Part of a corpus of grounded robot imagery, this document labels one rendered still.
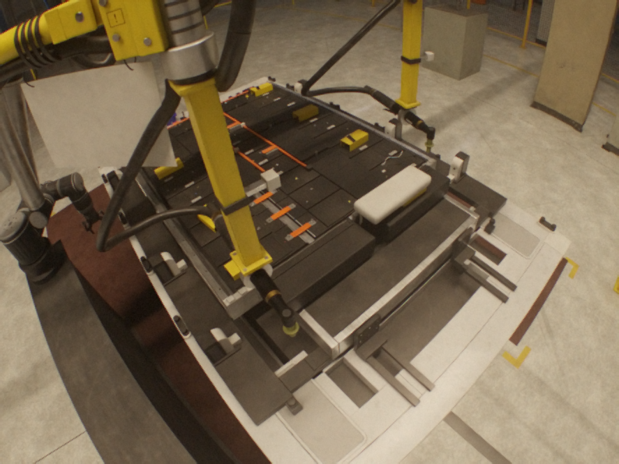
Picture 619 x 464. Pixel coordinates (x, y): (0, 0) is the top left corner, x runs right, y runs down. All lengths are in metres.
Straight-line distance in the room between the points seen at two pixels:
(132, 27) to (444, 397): 1.34
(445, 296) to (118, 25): 1.49
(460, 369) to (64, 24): 1.48
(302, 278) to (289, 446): 0.59
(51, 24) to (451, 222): 1.51
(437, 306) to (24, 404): 2.99
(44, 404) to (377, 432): 2.45
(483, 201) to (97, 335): 1.97
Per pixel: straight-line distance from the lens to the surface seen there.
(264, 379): 1.30
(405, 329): 1.48
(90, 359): 1.62
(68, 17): 0.64
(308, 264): 1.23
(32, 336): 3.43
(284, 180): 1.73
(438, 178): 1.61
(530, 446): 2.37
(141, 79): 0.65
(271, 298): 0.86
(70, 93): 0.75
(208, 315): 1.47
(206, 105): 0.60
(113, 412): 1.47
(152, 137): 0.67
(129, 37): 0.58
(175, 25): 0.55
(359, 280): 1.32
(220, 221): 1.06
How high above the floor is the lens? 2.08
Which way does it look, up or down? 47 degrees down
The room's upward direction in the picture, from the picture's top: 7 degrees counter-clockwise
